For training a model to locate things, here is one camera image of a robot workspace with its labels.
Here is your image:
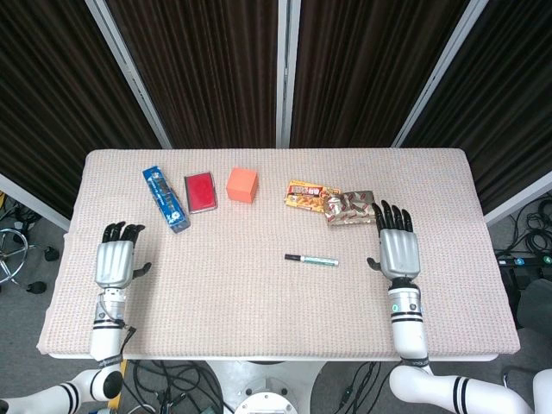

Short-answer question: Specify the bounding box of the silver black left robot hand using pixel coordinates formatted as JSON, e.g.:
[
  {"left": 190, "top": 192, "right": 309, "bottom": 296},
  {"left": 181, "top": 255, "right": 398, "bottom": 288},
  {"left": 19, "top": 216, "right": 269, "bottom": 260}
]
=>
[{"left": 93, "top": 221, "right": 153, "bottom": 290}]

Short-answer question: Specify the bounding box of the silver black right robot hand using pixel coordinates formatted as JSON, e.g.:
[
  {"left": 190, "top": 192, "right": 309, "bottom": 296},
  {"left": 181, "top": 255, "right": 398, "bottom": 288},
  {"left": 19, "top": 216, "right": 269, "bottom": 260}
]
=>
[{"left": 366, "top": 199, "right": 422, "bottom": 279}]

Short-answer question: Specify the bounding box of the white green marker pen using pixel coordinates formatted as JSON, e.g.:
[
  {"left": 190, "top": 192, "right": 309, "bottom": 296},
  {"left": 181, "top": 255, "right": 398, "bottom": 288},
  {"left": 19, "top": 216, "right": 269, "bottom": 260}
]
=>
[{"left": 300, "top": 254, "right": 340, "bottom": 267}]

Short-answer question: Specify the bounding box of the gold snack packet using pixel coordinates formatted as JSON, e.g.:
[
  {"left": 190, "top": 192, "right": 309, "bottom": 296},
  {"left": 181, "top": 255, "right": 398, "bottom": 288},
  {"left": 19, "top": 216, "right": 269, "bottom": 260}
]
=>
[{"left": 322, "top": 189, "right": 378, "bottom": 229}]

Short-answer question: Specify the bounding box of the blue long box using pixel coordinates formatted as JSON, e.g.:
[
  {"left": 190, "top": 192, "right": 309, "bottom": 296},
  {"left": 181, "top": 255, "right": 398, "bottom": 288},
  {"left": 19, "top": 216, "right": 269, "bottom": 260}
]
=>
[{"left": 141, "top": 166, "right": 192, "bottom": 235}]

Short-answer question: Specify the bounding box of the chrome stool base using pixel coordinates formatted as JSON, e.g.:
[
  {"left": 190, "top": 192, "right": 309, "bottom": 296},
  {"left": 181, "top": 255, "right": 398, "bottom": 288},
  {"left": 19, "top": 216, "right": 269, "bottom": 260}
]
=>
[{"left": 0, "top": 227, "right": 60, "bottom": 295}]

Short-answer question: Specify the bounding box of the orange snack packet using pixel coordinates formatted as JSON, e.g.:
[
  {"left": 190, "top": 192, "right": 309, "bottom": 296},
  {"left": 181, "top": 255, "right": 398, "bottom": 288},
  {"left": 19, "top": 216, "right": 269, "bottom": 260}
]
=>
[{"left": 283, "top": 179, "right": 342, "bottom": 215}]

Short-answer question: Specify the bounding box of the red card case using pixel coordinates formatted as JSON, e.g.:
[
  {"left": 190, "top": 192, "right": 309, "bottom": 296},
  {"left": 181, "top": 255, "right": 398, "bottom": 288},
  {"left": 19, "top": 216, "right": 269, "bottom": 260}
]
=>
[{"left": 183, "top": 172, "right": 220, "bottom": 216}]

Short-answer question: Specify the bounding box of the black power strip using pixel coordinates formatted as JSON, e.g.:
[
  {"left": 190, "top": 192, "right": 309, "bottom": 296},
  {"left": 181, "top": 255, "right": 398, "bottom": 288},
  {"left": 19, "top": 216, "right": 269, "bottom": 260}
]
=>
[{"left": 494, "top": 253, "right": 552, "bottom": 269}]

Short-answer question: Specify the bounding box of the beige woven table cloth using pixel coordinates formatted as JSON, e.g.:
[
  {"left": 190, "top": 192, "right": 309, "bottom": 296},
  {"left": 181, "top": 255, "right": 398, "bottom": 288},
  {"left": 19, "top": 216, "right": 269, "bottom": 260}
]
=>
[{"left": 36, "top": 148, "right": 519, "bottom": 357}]

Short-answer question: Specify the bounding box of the orange cube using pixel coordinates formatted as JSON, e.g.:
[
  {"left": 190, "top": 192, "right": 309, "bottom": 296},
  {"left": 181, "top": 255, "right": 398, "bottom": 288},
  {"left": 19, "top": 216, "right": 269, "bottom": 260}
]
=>
[{"left": 225, "top": 166, "right": 260, "bottom": 203}]

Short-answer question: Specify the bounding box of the dark partition panel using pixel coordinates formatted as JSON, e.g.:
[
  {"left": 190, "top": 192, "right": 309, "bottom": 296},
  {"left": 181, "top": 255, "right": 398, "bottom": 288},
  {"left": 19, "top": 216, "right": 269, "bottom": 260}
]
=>
[
  {"left": 404, "top": 0, "right": 552, "bottom": 216},
  {"left": 0, "top": 0, "right": 170, "bottom": 219},
  {"left": 289, "top": 0, "right": 478, "bottom": 150},
  {"left": 106, "top": 0, "right": 286, "bottom": 150}
]

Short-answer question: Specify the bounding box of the white robot torso base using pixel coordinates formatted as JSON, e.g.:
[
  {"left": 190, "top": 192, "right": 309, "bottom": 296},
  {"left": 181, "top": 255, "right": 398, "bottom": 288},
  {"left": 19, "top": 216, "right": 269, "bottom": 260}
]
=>
[{"left": 202, "top": 360, "right": 325, "bottom": 414}]

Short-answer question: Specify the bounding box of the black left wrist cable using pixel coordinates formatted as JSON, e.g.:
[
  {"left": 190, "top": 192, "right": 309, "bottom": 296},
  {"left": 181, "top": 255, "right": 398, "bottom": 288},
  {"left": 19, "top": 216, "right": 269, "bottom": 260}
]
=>
[{"left": 95, "top": 297, "right": 136, "bottom": 344}]

